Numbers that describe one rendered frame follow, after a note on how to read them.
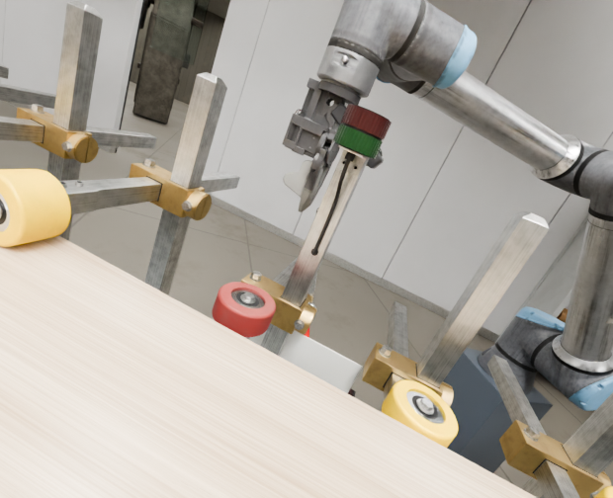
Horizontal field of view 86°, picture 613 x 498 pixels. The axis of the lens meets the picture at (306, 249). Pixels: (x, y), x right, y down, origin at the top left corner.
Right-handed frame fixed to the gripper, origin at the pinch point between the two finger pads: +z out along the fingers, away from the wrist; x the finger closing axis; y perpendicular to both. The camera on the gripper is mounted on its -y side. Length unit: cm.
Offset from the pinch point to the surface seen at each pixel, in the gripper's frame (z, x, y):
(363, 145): -13.4, 15.3, -6.7
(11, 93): 6, -2, 72
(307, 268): 6.7, 9.6, -5.9
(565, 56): -129, -260, -87
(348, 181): -8.2, 9.6, -6.2
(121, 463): 10.5, 44.2, -4.0
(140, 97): 64, -525, 490
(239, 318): 10.7, 24.1, -2.5
